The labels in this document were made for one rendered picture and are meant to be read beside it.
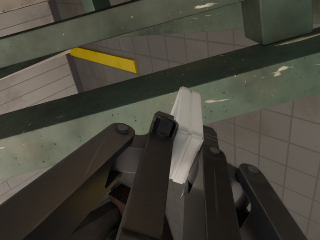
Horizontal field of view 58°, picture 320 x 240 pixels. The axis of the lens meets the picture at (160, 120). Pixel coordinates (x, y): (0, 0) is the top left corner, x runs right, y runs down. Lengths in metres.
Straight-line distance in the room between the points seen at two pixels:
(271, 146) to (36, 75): 2.55
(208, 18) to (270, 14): 0.49
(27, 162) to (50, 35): 0.18
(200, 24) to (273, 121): 1.17
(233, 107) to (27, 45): 0.31
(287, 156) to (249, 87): 1.73
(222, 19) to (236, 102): 0.55
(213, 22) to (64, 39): 0.58
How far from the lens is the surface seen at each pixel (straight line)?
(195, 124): 0.15
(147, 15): 0.45
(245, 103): 0.40
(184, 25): 1.02
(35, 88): 3.54
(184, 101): 0.18
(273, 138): 2.08
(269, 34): 0.48
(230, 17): 0.91
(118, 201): 4.18
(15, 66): 1.20
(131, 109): 0.38
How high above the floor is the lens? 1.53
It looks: 33 degrees down
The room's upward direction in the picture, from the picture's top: 124 degrees counter-clockwise
